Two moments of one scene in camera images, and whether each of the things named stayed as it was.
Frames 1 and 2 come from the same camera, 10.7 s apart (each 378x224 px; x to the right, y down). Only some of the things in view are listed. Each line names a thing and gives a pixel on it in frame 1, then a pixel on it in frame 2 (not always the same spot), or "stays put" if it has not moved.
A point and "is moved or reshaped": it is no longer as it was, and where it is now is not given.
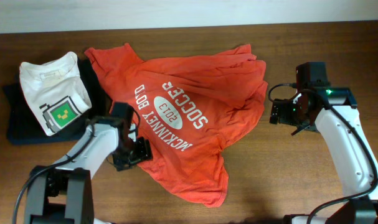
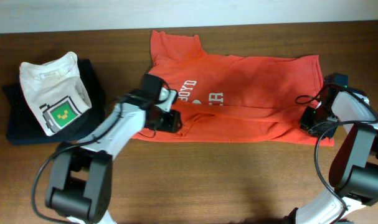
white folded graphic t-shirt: [55, 91] stays put
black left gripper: [142, 149] → [169, 123]
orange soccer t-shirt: [188, 107] is moved or reshaped
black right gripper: [284, 116] → [304, 125]
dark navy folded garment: [23, 126] stays put
